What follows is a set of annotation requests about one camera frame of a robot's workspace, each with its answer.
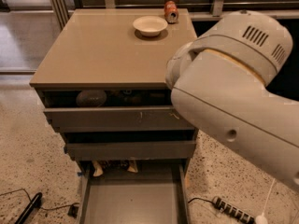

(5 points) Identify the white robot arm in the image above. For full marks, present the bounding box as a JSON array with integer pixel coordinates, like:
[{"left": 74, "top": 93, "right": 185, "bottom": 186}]
[{"left": 165, "top": 11, "right": 299, "bottom": 191}]

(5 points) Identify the top grey drawer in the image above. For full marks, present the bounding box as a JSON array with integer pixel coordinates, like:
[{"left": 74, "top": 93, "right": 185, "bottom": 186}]
[{"left": 44, "top": 106, "right": 193, "bottom": 133}]

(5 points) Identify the grey drawer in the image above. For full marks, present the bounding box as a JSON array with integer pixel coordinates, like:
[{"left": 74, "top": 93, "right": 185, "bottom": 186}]
[
  {"left": 65, "top": 141, "right": 196, "bottom": 161},
  {"left": 76, "top": 161, "right": 190, "bottom": 224},
  {"left": 44, "top": 106, "right": 193, "bottom": 133}
]

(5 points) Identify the middle grey drawer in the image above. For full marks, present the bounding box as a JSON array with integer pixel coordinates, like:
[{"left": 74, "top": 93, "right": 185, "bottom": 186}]
[{"left": 65, "top": 141, "right": 196, "bottom": 161}]

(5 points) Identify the grey drawer cabinet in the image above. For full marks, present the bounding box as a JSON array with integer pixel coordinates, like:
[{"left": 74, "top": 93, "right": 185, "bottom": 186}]
[{"left": 29, "top": 8, "right": 200, "bottom": 170}]

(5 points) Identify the dark round object in drawer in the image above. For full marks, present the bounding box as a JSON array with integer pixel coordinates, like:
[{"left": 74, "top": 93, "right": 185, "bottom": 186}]
[{"left": 76, "top": 90, "right": 107, "bottom": 107}]

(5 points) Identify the snack bag in drawer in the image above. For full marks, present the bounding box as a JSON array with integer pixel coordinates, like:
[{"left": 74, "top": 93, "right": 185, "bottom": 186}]
[{"left": 92, "top": 160, "right": 138, "bottom": 177}]

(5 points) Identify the bottom grey drawer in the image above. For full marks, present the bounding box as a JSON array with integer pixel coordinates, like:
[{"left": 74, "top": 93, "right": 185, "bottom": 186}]
[{"left": 76, "top": 161, "right": 190, "bottom": 224}]

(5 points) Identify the white bowl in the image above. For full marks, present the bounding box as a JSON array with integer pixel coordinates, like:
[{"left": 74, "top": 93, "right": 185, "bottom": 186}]
[{"left": 133, "top": 16, "right": 167, "bottom": 37}]

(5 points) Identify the orange soda can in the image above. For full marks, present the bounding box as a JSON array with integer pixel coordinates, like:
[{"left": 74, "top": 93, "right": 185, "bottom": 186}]
[{"left": 164, "top": 1, "right": 178, "bottom": 24}]

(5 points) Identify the black power strip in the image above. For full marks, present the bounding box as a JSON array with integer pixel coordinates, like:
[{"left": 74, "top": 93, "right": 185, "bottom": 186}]
[{"left": 212, "top": 196, "right": 255, "bottom": 224}]

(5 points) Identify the black bar on floor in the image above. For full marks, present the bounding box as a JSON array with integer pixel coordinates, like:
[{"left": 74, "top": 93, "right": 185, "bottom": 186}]
[{"left": 14, "top": 192, "right": 42, "bottom": 224}]

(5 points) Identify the thin black cable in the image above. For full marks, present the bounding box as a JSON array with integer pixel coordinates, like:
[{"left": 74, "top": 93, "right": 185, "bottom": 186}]
[{"left": 0, "top": 188, "right": 80, "bottom": 218}]

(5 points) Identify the white cable with plug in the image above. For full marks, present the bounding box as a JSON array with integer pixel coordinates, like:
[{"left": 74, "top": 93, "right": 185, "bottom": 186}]
[{"left": 255, "top": 178, "right": 277, "bottom": 224}]

